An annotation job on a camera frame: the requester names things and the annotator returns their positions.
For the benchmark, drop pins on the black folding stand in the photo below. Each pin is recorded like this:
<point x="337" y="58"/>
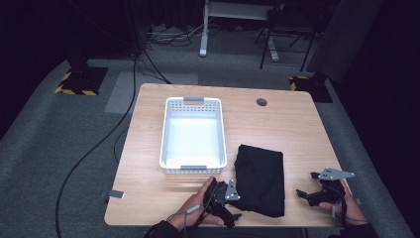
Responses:
<point x="287" y="31"/>

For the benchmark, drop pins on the gray floor mat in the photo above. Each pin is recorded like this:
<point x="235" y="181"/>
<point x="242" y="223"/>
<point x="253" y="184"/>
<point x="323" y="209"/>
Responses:
<point x="122" y="95"/>

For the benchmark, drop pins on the white desk frame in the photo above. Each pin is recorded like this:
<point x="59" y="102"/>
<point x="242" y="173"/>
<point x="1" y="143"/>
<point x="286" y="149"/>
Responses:
<point x="204" y="39"/>

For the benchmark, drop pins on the gray round table grommet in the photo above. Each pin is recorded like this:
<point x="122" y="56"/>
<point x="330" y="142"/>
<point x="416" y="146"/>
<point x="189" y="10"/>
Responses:
<point x="261" y="102"/>

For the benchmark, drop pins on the gray upright panel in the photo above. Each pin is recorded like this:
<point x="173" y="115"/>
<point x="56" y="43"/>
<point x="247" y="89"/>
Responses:
<point x="343" y="36"/>

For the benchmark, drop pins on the white plastic basket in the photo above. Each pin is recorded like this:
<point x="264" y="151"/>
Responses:
<point x="193" y="142"/>

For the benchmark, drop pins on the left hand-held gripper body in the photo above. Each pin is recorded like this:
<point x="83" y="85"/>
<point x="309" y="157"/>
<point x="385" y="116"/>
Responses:
<point x="218" y="195"/>

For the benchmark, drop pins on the gray table edge clip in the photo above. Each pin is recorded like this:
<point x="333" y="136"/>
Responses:
<point x="358" y="200"/>
<point x="116" y="194"/>

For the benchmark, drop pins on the person's right hand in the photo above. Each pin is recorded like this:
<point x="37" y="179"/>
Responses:
<point x="351" y="206"/>

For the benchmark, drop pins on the black cloth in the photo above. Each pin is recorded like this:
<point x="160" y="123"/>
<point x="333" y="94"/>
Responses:
<point x="261" y="178"/>

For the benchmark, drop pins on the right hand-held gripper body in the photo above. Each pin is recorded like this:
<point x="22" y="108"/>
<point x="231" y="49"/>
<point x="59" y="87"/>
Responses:
<point x="330" y="188"/>

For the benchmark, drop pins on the black upright pole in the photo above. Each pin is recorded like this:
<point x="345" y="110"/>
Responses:
<point x="136" y="26"/>

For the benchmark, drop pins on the striped black stand base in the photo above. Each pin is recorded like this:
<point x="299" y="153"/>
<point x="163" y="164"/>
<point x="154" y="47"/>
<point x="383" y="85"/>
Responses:
<point x="313" y="87"/>
<point x="82" y="81"/>

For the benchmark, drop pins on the person's left hand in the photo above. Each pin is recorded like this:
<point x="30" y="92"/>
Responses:
<point x="191" y="206"/>

